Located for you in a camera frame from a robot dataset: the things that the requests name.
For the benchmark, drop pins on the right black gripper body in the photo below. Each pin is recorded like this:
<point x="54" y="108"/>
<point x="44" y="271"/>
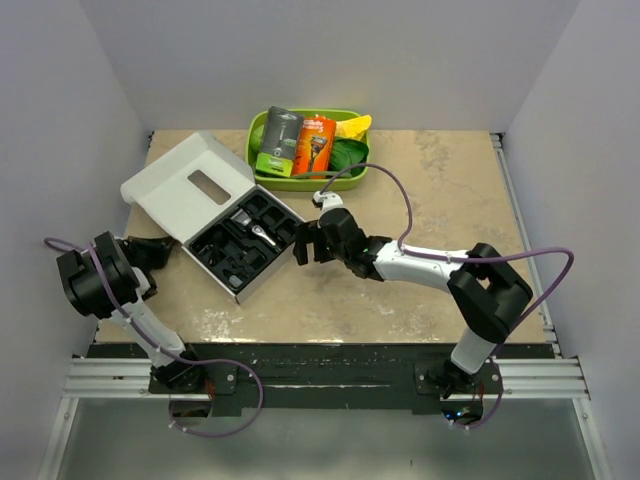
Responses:
<point x="312" y="232"/>

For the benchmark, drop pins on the green cloth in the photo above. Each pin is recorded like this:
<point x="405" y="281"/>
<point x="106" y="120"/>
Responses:
<point x="348" y="152"/>

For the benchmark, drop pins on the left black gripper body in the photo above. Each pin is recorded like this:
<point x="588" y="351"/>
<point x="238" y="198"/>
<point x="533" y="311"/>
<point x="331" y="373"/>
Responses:
<point x="147" y="255"/>

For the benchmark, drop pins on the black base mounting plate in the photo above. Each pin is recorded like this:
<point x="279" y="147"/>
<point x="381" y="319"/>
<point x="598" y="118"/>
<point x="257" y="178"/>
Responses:
<point x="407" y="377"/>

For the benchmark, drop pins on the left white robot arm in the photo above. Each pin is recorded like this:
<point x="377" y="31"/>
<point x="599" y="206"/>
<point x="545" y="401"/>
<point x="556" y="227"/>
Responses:
<point x="111" y="279"/>

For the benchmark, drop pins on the green plastic basket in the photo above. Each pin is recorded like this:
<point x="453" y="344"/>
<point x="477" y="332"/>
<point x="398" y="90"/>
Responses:
<point x="300" y="183"/>

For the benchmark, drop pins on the black silver hair clipper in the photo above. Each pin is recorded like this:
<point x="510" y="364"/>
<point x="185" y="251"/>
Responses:
<point x="248" y="226"/>

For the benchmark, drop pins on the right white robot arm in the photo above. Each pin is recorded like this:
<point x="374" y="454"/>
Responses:
<point x="491" y="297"/>

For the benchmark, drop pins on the yellow cloth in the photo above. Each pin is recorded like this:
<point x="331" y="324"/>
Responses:
<point x="353" y="128"/>

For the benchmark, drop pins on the grey green razor package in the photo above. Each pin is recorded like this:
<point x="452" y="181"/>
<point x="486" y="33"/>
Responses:
<point x="279" y="142"/>

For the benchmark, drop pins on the orange razor package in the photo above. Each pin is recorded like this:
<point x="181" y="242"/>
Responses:
<point x="315" y="145"/>

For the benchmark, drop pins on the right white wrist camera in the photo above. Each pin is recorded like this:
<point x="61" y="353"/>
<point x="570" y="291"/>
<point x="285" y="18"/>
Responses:
<point x="325" y="201"/>

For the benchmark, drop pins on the white clipper kit box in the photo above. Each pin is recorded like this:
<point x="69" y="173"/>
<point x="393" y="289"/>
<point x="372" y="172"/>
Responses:
<point x="190" y="193"/>

